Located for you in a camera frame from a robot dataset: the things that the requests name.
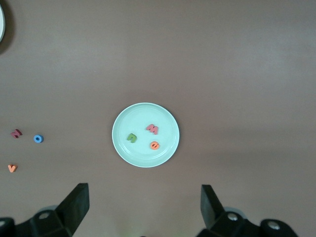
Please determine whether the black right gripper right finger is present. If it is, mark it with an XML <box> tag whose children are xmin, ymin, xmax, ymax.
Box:
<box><xmin>197</xmin><ymin>184</ymin><xmax>299</xmax><ymax>237</ymax></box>

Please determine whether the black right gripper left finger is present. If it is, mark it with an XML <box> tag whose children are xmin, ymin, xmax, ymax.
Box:
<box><xmin>0</xmin><ymin>183</ymin><xmax>90</xmax><ymax>237</ymax></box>

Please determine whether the pink foam letter M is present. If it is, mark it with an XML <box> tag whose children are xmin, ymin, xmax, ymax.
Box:
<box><xmin>145</xmin><ymin>123</ymin><xmax>159</xmax><ymax>135</ymax></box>

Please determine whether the light green plate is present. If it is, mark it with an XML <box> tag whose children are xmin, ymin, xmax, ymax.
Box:
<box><xmin>112</xmin><ymin>102</ymin><xmax>180</xmax><ymax>168</ymax></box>

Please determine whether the brown table cover sheet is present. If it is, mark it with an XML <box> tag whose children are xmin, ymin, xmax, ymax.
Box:
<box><xmin>0</xmin><ymin>0</ymin><xmax>316</xmax><ymax>237</ymax></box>

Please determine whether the beige plate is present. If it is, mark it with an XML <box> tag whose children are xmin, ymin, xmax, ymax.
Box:
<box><xmin>0</xmin><ymin>3</ymin><xmax>6</xmax><ymax>43</ymax></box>

